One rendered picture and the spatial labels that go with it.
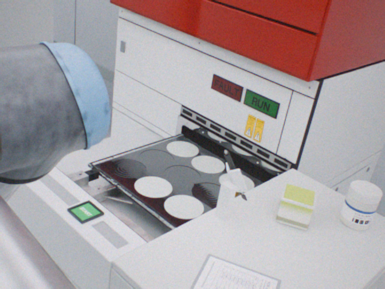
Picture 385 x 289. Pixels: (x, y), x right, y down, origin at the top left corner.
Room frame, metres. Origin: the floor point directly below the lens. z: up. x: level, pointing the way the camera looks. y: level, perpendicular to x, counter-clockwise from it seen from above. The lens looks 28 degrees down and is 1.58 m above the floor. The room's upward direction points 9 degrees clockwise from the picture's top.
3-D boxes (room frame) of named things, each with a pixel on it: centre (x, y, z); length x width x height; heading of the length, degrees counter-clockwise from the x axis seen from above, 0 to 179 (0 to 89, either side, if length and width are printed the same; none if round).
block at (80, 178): (1.00, 0.29, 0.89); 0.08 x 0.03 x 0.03; 140
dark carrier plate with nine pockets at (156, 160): (1.11, 0.01, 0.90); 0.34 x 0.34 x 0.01; 50
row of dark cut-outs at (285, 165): (1.29, -0.12, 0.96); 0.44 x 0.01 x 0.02; 50
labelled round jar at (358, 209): (0.92, -0.41, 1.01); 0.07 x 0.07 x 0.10
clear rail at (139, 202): (0.97, 0.13, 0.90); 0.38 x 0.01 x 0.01; 50
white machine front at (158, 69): (1.41, 0.01, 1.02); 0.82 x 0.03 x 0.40; 50
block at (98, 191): (0.95, 0.23, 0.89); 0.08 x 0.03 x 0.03; 140
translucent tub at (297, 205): (0.89, -0.26, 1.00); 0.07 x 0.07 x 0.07; 77
